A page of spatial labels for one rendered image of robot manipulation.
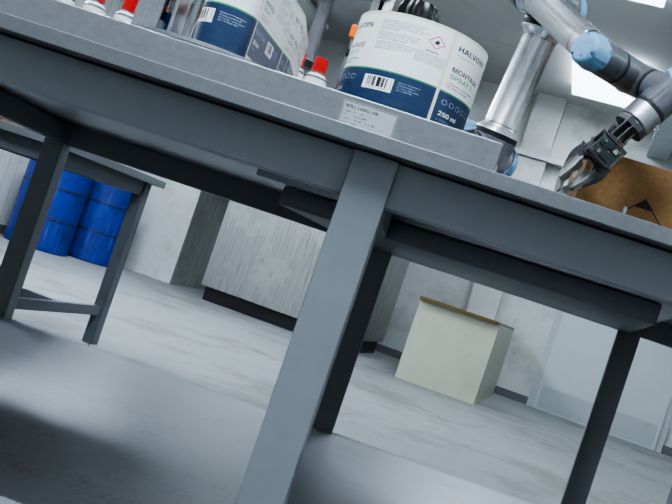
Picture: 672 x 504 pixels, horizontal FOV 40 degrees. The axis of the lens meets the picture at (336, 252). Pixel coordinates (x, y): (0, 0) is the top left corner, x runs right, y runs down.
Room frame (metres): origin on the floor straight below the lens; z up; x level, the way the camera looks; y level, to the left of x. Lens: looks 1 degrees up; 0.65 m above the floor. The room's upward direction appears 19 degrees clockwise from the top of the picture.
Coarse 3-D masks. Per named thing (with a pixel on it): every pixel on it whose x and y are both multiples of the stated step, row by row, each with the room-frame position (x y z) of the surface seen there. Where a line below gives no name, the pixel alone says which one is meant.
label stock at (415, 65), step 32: (384, 32) 1.29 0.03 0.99; (416, 32) 1.27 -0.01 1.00; (448, 32) 1.27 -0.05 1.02; (352, 64) 1.32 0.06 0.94; (384, 64) 1.28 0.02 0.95; (416, 64) 1.27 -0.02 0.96; (448, 64) 1.28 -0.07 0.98; (480, 64) 1.32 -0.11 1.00; (384, 96) 1.27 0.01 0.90; (416, 96) 1.27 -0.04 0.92; (448, 96) 1.29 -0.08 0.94
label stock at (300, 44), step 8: (304, 16) 1.62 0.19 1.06; (304, 24) 1.65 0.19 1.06; (184, 32) 1.90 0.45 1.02; (304, 32) 1.69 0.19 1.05; (296, 40) 1.62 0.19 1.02; (304, 40) 1.73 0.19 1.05; (296, 48) 1.65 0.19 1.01; (304, 48) 1.77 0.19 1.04; (288, 56) 1.60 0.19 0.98; (296, 56) 1.69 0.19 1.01; (288, 64) 1.62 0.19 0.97; (296, 64) 1.73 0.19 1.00; (288, 72) 1.65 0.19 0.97; (296, 72) 1.78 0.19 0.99
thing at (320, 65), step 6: (318, 60) 1.99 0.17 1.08; (324, 60) 1.99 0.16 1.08; (312, 66) 2.00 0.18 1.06; (318, 66) 1.99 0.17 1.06; (324, 66) 1.99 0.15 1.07; (312, 72) 1.99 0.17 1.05; (318, 72) 1.99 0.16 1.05; (324, 72) 2.00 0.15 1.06; (306, 78) 1.99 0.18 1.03; (312, 78) 1.98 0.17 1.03; (318, 78) 1.98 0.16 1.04; (324, 78) 1.99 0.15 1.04; (324, 84) 1.99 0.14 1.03
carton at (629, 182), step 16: (624, 160) 2.12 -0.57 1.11; (576, 176) 2.22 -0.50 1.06; (608, 176) 2.12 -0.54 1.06; (624, 176) 2.12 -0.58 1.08; (640, 176) 2.11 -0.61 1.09; (656, 176) 2.11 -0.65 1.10; (576, 192) 2.13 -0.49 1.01; (592, 192) 2.12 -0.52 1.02; (608, 192) 2.12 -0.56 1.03; (624, 192) 2.12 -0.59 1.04; (640, 192) 2.11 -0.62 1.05; (656, 192) 2.11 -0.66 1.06; (608, 208) 2.12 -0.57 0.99; (640, 208) 2.11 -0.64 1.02; (656, 208) 2.11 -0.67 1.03
